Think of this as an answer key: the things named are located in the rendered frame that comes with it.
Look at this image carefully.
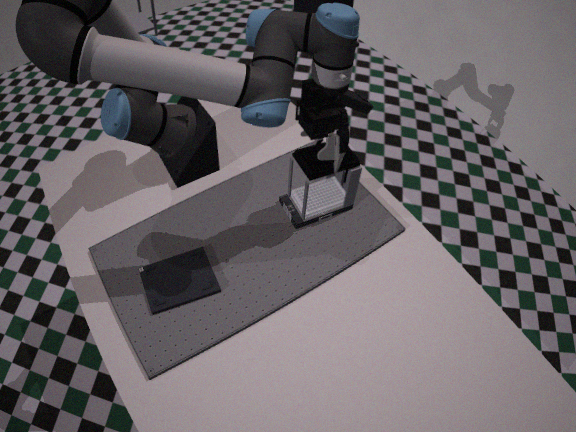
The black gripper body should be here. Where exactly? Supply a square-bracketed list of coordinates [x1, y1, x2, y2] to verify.
[295, 79, 349, 140]

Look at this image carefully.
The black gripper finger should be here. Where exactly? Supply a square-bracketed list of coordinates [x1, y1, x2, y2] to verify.
[317, 120, 349, 173]
[301, 130, 323, 145]

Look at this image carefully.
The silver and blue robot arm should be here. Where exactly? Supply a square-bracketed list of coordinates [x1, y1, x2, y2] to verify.
[16, 0, 360, 159]

